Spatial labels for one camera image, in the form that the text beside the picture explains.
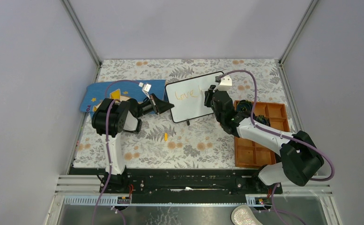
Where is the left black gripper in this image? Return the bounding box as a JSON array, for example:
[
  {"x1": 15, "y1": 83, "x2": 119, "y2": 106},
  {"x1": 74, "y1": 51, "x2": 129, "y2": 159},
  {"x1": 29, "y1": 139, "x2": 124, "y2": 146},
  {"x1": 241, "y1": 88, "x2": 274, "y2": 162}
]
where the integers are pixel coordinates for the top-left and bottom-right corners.
[{"x1": 135, "y1": 92, "x2": 173, "y2": 118}]

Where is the small black-framed whiteboard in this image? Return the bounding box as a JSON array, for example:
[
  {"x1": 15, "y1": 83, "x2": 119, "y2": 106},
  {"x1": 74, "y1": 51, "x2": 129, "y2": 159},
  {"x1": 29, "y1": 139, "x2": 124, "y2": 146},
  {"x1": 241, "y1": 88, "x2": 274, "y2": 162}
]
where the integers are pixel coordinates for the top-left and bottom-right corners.
[{"x1": 165, "y1": 71, "x2": 223, "y2": 123}]

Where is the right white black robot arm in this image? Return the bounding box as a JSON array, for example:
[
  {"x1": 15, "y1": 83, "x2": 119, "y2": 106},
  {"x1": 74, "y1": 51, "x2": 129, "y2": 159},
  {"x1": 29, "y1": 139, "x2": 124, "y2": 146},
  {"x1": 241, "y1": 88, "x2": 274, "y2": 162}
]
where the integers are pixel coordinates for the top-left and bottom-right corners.
[{"x1": 204, "y1": 85, "x2": 324, "y2": 193}]

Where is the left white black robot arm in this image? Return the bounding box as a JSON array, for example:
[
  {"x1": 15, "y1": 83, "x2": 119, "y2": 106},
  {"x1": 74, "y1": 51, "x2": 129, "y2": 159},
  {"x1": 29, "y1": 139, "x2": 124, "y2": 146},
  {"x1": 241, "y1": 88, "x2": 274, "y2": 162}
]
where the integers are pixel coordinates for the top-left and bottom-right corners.
[{"x1": 91, "y1": 94, "x2": 174, "y2": 193}]

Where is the rolled dark tie top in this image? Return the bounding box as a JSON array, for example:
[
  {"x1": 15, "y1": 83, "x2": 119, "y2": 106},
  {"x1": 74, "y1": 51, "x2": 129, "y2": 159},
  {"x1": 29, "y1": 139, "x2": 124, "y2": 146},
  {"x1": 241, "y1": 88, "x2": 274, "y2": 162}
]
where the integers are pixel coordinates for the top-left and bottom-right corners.
[{"x1": 236, "y1": 100, "x2": 253, "y2": 114}]

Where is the rolled dark tie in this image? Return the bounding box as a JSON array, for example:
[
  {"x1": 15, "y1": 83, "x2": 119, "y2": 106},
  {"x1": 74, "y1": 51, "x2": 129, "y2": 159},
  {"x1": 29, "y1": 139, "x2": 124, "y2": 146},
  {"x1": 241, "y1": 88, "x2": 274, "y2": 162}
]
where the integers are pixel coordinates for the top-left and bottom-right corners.
[
  {"x1": 236, "y1": 100, "x2": 253, "y2": 114},
  {"x1": 255, "y1": 115, "x2": 270, "y2": 126}
]

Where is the rolled dark tie right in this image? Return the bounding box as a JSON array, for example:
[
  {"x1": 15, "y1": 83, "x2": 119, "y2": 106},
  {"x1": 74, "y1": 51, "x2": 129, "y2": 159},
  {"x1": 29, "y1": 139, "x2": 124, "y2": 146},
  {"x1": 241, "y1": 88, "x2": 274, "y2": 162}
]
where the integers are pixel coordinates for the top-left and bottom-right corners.
[{"x1": 255, "y1": 115, "x2": 270, "y2": 126}]

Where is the blue cartoon print cloth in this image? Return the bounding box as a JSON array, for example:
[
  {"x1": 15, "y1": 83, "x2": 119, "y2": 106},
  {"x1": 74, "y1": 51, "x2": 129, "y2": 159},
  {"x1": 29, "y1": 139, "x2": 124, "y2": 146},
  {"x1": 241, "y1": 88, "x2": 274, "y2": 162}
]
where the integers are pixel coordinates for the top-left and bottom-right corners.
[{"x1": 80, "y1": 80, "x2": 166, "y2": 115}]

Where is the orange wooden compartment tray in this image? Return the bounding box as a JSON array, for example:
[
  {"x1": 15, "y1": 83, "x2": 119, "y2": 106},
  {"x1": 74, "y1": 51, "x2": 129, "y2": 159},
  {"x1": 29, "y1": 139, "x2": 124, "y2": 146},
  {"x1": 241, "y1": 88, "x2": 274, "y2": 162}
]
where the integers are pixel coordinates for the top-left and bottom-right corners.
[{"x1": 233, "y1": 100, "x2": 291, "y2": 169}]

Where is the grey speckled oval object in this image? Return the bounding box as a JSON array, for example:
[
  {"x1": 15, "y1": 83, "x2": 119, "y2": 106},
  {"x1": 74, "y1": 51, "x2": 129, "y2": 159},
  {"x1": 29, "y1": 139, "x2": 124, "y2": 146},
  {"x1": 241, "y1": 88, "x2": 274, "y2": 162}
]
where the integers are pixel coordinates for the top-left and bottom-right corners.
[{"x1": 230, "y1": 205, "x2": 262, "y2": 225}]

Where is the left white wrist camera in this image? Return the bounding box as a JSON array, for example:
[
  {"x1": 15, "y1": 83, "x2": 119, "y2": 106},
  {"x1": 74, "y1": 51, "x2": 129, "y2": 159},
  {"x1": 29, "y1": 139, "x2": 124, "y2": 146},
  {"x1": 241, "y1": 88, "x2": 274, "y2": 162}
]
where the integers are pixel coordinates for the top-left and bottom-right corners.
[{"x1": 138, "y1": 82, "x2": 152, "y2": 98}]

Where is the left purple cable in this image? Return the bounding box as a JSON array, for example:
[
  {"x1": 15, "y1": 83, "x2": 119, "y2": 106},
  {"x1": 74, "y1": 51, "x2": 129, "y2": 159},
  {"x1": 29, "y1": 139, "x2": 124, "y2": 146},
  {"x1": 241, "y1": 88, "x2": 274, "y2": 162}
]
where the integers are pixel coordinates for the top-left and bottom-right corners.
[{"x1": 91, "y1": 80, "x2": 142, "y2": 225}]

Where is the purple cable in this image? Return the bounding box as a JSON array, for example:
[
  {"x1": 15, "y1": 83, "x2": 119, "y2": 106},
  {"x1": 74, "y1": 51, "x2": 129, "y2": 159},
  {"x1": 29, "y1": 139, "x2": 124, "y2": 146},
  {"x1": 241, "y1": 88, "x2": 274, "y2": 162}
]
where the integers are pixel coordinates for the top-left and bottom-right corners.
[
  {"x1": 217, "y1": 69, "x2": 336, "y2": 182},
  {"x1": 91, "y1": 80, "x2": 142, "y2": 225}
]

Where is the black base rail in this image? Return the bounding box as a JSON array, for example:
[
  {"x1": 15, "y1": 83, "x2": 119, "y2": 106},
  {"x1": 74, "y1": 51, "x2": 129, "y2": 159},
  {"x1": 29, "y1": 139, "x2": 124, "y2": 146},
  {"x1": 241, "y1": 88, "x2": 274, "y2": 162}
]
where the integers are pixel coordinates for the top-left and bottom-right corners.
[{"x1": 91, "y1": 167, "x2": 282, "y2": 206}]

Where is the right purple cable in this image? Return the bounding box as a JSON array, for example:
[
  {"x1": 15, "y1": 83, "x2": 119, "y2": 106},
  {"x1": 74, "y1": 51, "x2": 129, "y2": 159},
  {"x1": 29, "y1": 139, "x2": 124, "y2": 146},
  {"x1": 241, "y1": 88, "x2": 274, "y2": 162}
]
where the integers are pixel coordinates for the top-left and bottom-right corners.
[{"x1": 217, "y1": 69, "x2": 336, "y2": 182}]

